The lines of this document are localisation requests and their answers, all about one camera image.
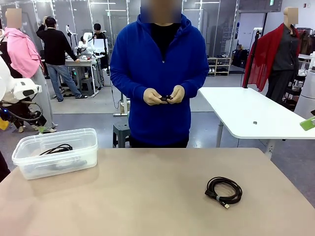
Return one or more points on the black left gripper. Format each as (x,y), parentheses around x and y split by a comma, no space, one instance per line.
(37,119)

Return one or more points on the person's right forearm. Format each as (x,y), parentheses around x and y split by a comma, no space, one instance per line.
(128,86)

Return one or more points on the person's left forearm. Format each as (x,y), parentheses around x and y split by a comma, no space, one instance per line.
(195,83)

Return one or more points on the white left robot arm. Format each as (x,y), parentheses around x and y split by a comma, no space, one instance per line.
(24,88)

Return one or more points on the person's right hand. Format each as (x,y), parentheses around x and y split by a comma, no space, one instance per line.
(153,97)

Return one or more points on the person's left hand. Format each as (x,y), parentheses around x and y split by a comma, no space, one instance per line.
(178,94)

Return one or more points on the white cylindrical machine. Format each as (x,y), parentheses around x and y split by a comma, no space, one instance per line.
(306,93)

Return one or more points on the yellow bag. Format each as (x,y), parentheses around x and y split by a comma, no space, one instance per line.
(3,124)

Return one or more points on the clear plastic storage container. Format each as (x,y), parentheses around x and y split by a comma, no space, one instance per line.
(81,145)

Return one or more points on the grey plastic stool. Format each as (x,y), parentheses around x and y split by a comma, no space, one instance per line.
(86,86)
(120,132)

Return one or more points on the large white table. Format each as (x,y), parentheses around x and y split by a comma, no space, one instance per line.
(246,110)

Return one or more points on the mannequin in grey shirt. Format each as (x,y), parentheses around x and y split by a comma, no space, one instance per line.
(285,56)

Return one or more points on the mannequin in pink jacket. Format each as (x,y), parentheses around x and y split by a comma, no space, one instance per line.
(22,54)

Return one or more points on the grey background workbench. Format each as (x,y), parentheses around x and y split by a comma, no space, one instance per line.
(85,63)

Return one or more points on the brown garments on rack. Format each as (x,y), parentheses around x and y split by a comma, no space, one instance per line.
(306,41)

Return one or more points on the red shawl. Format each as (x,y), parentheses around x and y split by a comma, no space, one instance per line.
(261,56)

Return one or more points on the man in black sweater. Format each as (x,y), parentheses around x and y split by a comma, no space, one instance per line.
(55,46)

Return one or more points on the black backpack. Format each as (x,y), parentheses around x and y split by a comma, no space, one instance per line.
(240,59)

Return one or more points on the small white background robot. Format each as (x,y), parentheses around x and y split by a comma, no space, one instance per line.
(86,43)

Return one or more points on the black tripod stand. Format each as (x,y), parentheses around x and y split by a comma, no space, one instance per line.
(257,33)

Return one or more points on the wooden shoe shelf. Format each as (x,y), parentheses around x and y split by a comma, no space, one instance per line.
(222,66)

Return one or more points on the dark-haired background person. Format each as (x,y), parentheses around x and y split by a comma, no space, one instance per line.
(98,28)

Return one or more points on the person in blue hoodie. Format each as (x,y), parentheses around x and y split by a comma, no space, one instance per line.
(137,61)

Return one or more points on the black camera tripod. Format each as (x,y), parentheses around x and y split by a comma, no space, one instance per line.
(106,59)

